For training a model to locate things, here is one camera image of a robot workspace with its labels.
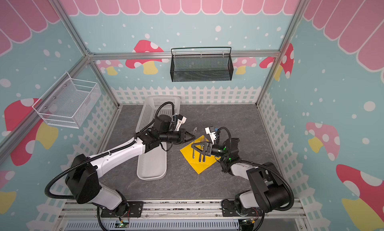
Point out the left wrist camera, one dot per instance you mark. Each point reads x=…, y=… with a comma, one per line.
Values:
x=179, y=120

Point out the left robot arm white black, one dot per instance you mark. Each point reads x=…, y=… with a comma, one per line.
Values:
x=81, y=181

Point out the white wire wall basket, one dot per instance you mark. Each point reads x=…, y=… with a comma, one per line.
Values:
x=68, y=102

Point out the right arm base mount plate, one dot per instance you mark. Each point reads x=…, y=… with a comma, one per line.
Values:
x=233, y=208

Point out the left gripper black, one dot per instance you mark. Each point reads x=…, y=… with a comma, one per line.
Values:
x=182, y=136

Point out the yellow paper napkin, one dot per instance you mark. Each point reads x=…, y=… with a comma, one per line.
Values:
x=199, y=167

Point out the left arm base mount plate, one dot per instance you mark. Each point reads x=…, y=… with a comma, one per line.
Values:
x=130, y=209

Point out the black mesh wall basket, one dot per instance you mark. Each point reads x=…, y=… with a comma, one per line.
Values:
x=201, y=64

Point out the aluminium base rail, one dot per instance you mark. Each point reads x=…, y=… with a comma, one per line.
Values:
x=153, y=209

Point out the white plastic tray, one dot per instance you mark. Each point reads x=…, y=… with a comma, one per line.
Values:
x=153, y=165

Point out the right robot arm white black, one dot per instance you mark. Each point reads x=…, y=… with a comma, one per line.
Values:
x=269, y=190

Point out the white perforated plastic basket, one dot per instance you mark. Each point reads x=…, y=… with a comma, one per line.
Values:
x=150, y=107

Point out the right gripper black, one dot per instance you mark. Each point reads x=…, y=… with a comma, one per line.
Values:
x=207, y=149

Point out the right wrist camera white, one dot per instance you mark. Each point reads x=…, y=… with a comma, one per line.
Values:
x=212, y=132

